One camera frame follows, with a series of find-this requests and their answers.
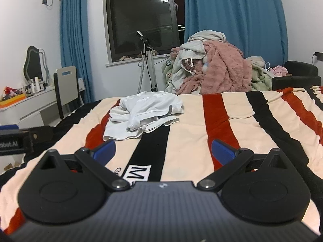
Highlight black and white chair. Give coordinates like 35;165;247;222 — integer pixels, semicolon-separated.
53;66;84;120

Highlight orange box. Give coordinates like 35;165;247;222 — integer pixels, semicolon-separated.
0;93;27;106

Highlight small pink cloth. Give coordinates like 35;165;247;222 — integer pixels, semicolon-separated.
270;66;288;77

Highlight grey hoodie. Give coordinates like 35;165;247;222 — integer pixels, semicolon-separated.
165;30;227;93

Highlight white dresser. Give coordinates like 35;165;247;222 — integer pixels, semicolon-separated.
0;78;85;128

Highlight dark window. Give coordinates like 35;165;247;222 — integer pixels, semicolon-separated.
102;0;187;64

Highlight silver tripod stand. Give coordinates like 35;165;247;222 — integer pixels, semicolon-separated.
136;30;160;94

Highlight black armchair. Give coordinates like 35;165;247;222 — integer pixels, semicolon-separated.
271;60;322;91

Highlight red black cream striped blanket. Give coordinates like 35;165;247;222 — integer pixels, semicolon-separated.
0;86;323;235

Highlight blue curtain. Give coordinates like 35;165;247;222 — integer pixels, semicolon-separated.
59;0;108;104
181;0;288;65

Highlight group of cosmetic bottles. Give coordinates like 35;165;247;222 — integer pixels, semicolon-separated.
25;77;49;94

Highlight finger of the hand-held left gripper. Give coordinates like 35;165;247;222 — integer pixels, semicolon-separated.
32;126;54;142

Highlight light green printed cloth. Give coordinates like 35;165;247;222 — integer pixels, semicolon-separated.
161;55;182;87

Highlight pale green blanket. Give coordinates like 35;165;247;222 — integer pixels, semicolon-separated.
246;56;273;91

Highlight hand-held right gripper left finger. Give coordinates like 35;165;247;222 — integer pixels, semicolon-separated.
38;139;131;192

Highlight plush toys on windowsill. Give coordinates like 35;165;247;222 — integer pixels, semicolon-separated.
118;53;142;61

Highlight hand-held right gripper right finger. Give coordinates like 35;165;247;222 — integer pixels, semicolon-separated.
196;139;288;192

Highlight wavy frame mirror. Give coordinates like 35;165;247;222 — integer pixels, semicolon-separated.
23;46;49;81

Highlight white t-shirt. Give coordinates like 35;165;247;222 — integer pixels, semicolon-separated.
103;91;185;142

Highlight pile of clothes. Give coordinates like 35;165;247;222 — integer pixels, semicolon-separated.
176;40;253;95

